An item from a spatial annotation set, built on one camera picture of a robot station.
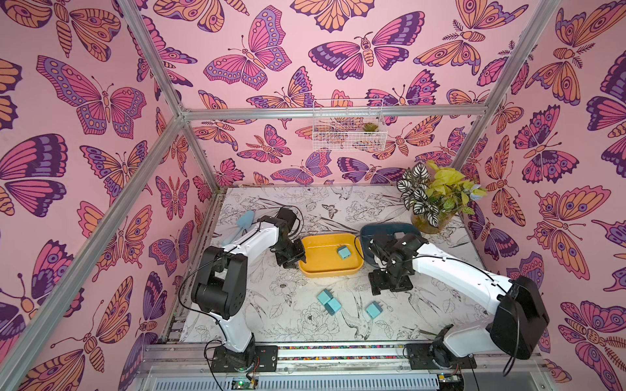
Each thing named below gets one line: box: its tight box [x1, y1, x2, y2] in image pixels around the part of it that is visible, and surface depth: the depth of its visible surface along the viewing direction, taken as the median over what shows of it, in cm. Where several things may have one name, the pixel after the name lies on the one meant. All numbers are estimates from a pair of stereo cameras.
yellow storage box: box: [299, 232, 365, 278], surface depth 98 cm
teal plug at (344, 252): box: [337, 245, 352, 260], surface depth 97 cm
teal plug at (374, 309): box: [365, 300, 384, 319], surface depth 83 cm
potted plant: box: [396, 160, 489, 234], surface depth 90 cm
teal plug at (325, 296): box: [317, 288, 335, 306], surface depth 86 cm
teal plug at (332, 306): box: [323, 297, 342, 317], surface depth 84 cm
